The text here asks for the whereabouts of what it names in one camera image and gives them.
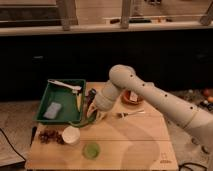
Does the blue-grey sponge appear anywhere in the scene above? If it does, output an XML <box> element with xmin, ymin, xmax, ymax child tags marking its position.
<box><xmin>44</xmin><ymin>102</ymin><xmax>62</xmax><ymax>119</ymax></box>

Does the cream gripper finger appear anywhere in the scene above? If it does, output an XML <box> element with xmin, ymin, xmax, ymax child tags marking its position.
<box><xmin>96</xmin><ymin>113</ymin><xmax>106</xmax><ymax>121</ymax></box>
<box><xmin>86</xmin><ymin>104</ymin><xmax>95</xmax><ymax>117</ymax></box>

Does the dark object behind bowl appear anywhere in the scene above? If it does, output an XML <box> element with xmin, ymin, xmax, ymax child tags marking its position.
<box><xmin>88</xmin><ymin>88</ymin><xmax>97</xmax><ymax>104</ymax></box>

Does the bunch of dark grapes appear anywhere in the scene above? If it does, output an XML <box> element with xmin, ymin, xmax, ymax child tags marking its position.
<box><xmin>39</xmin><ymin>129</ymin><xmax>64</xmax><ymax>144</ymax></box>

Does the orange plate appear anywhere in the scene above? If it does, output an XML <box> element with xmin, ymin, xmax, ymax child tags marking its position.
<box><xmin>121</xmin><ymin>90</ymin><xmax>143</xmax><ymax>105</ymax></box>

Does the metal fork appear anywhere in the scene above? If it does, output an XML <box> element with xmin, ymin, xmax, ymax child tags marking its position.
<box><xmin>116</xmin><ymin>110</ymin><xmax>145</xmax><ymax>118</ymax></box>

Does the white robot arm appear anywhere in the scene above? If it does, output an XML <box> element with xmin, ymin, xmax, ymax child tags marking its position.
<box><xmin>93</xmin><ymin>65</ymin><xmax>213</xmax><ymax>149</ymax></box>

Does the green plastic tray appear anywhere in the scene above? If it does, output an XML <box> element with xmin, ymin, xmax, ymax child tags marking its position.
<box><xmin>36</xmin><ymin>79</ymin><xmax>86</xmax><ymax>124</ymax></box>

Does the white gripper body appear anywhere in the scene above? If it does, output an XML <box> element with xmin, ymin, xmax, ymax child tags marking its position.
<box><xmin>89</xmin><ymin>102</ymin><xmax>107</xmax><ymax>115</ymax></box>

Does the yellow-handled knife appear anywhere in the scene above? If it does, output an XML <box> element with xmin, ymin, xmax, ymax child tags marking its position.
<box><xmin>76</xmin><ymin>93</ymin><xmax>82</xmax><ymax>112</ymax></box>

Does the white paper cup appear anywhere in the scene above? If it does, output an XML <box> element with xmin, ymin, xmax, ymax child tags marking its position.
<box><xmin>62</xmin><ymin>126</ymin><xmax>80</xmax><ymax>145</ymax></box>

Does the green plastic cup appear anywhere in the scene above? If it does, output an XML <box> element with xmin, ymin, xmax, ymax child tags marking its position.
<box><xmin>83</xmin><ymin>142</ymin><xmax>100</xmax><ymax>159</ymax></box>

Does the black cable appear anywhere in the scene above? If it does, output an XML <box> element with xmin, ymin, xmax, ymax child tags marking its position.
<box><xmin>0</xmin><ymin>128</ymin><xmax>27</xmax><ymax>163</ymax></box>

